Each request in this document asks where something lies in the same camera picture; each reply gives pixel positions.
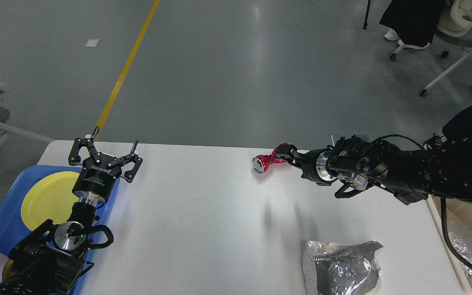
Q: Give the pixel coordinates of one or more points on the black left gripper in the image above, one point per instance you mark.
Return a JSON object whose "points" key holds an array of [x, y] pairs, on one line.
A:
{"points": [[96, 178]]}

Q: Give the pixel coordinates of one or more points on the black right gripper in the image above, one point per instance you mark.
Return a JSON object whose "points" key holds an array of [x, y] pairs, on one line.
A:
{"points": [[313, 163]]}

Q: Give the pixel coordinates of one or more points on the crushed red soda can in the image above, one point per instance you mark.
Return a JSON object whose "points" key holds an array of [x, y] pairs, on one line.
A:
{"points": [[262, 162]]}

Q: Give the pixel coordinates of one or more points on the yellow plastic plate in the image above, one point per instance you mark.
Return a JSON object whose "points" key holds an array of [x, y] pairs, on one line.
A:
{"points": [[51, 198]]}

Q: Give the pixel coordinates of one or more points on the silver foil bag front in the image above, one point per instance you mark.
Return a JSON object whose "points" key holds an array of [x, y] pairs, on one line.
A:
{"points": [[336, 269]]}

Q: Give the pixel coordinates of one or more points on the dark teal mug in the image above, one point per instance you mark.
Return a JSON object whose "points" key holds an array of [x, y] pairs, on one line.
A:
{"points": [[7, 270]]}

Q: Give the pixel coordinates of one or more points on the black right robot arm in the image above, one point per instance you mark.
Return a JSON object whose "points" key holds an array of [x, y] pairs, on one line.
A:
{"points": [[444, 170]]}

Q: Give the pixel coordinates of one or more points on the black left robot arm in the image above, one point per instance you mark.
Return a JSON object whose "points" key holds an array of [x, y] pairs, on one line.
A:
{"points": [[52, 257]]}

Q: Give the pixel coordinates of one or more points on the left metal floor plate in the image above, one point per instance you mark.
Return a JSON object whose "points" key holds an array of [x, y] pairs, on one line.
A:
{"points": [[336, 137]]}

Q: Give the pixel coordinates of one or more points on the metal floor plate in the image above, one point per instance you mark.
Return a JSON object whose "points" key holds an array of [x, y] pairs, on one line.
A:
{"points": [[363, 137], [336, 137]]}

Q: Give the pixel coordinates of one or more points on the right metal floor plate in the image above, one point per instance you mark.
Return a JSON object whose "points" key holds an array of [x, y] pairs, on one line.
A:
{"points": [[363, 137]]}

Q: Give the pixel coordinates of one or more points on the blue plastic tray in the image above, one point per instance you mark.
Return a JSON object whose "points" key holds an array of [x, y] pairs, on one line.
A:
{"points": [[12, 228]]}

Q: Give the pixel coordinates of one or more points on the white plastic bin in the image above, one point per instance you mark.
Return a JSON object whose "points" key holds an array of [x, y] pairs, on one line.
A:
{"points": [[445, 241]]}

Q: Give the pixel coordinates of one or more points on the black jacket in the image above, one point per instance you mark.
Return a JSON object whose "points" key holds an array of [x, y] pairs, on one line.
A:
{"points": [[415, 21]]}

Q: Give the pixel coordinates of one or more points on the white office chair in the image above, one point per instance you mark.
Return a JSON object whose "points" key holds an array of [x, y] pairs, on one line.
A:
{"points": [[454, 28]]}

